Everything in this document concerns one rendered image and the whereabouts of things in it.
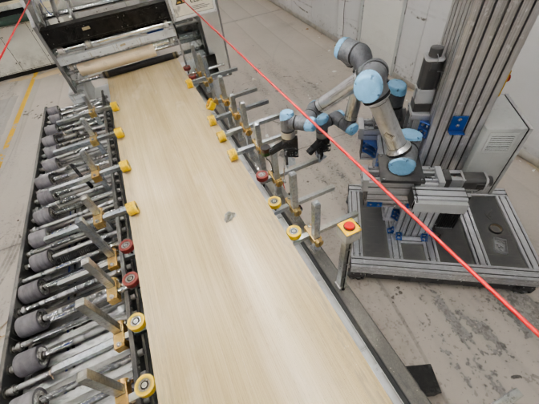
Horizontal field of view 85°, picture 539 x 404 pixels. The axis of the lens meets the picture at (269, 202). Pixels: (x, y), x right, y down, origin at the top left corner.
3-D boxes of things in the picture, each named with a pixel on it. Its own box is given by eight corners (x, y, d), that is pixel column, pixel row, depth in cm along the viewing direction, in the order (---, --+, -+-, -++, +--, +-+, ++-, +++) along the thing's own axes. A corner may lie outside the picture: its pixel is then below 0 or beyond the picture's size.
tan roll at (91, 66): (200, 41, 344) (196, 30, 335) (203, 44, 336) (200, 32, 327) (72, 77, 315) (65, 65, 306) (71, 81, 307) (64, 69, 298)
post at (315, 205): (316, 251, 180) (317, 198, 145) (319, 255, 178) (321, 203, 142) (311, 253, 180) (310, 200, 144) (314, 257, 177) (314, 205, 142)
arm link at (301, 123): (319, 110, 153) (299, 108, 157) (312, 122, 146) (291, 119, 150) (319, 123, 158) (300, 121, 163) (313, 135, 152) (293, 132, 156)
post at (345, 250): (342, 280, 159) (349, 230, 126) (346, 287, 156) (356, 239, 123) (334, 283, 158) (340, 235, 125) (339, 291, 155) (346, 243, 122)
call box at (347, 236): (350, 228, 128) (351, 216, 122) (359, 240, 123) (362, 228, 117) (335, 235, 126) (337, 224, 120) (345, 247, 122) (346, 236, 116)
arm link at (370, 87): (422, 156, 147) (382, 54, 121) (418, 176, 138) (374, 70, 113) (397, 162, 155) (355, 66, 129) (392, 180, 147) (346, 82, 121)
